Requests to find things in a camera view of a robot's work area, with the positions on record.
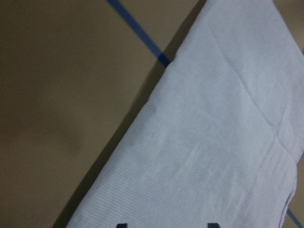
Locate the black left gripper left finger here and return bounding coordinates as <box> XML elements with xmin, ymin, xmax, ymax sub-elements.
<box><xmin>116</xmin><ymin>223</ymin><xmax>126</xmax><ymax>228</ymax></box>

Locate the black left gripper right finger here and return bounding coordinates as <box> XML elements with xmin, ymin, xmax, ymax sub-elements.
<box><xmin>207</xmin><ymin>223</ymin><xmax>219</xmax><ymax>228</ymax></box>

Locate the blue striped button shirt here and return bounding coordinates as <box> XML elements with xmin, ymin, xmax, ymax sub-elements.
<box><xmin>68</xmin><ymin>0</ymin><xmax>304</xmax><ymax>228</ymax></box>

